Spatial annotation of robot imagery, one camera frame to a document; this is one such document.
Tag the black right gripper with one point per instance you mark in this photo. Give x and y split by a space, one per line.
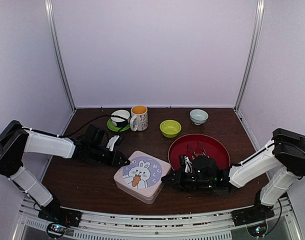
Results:
178 178

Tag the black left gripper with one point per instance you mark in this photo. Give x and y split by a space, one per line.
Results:
115 161

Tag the bunny print tin lid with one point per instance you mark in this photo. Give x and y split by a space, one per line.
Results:
148 167

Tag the silver divided tin box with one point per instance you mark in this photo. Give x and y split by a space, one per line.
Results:
139 189

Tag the white metal tongs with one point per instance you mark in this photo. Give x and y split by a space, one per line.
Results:
199 150

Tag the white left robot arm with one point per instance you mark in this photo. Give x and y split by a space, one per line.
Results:
20 145

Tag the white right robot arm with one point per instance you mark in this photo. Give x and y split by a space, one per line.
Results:
285 150

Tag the green saucer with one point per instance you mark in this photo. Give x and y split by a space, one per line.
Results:
114 128

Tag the red round tray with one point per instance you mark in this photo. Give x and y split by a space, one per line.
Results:
213 147

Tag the dark white-lined cup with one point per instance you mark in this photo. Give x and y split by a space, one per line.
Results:
120 118

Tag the white patterned mug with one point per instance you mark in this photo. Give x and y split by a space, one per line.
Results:
139 118

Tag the lime green bowl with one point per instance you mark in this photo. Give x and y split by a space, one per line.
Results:
170 128

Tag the pale blue ceramic bowl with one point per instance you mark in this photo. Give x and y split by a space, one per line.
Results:
198 116

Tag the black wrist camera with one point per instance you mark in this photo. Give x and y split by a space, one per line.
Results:
114 141

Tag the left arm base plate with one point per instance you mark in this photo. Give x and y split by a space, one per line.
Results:
63 216

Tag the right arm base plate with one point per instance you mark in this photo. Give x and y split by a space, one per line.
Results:
252 214

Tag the aluminium front rail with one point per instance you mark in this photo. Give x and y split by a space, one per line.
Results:
218 225

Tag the left aluminium frame post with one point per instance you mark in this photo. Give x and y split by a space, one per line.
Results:
57 51

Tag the aluminium frame post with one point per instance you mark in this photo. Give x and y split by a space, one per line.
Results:
57 51
257 27

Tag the right aluminium frame post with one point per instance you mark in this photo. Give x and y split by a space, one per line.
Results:
257 27

